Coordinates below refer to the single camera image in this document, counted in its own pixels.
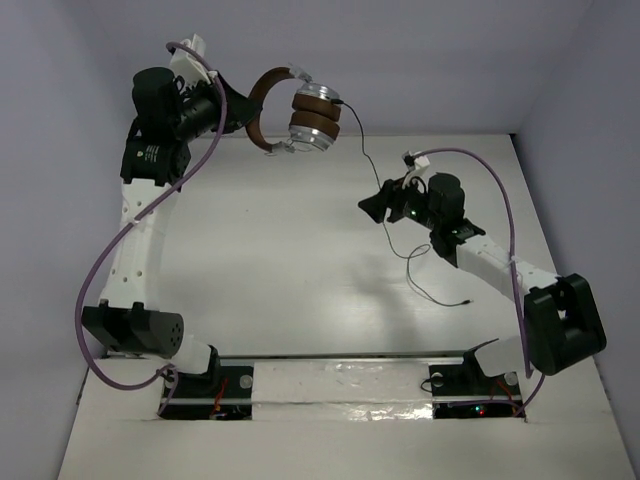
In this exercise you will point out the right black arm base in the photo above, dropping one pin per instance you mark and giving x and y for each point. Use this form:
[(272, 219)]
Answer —
[(462, 391)]

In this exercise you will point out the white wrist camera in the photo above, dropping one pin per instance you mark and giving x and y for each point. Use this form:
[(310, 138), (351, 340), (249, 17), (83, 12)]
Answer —
[(417, 163), (185, 65)]

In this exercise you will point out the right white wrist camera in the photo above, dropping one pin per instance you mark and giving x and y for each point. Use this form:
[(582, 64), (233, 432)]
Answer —
[(417, 163)]

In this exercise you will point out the brown silver headphones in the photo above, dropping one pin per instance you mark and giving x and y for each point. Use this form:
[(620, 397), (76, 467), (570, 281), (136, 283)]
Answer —
[(316, 111)]

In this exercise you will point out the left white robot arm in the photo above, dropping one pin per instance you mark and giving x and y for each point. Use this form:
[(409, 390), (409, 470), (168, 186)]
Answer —
[(169, 114)]

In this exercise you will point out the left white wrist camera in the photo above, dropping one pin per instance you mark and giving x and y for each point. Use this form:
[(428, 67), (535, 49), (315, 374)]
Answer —
[(185, 65)]

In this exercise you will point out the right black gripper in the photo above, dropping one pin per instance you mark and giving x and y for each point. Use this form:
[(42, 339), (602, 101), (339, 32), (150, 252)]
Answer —
[(377, 205)]

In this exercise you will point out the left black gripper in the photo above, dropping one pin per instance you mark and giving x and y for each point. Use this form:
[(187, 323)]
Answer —
[(228, 107)]

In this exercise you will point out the aluminium rail left side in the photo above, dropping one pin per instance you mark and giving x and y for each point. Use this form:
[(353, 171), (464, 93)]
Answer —
[(129, 318)]

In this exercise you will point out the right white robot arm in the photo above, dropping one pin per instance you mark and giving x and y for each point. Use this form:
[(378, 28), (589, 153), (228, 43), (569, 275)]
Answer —
[(558, 320)]

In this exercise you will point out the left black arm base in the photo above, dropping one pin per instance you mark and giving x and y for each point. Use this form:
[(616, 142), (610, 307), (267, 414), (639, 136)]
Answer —
[(222, 393)]

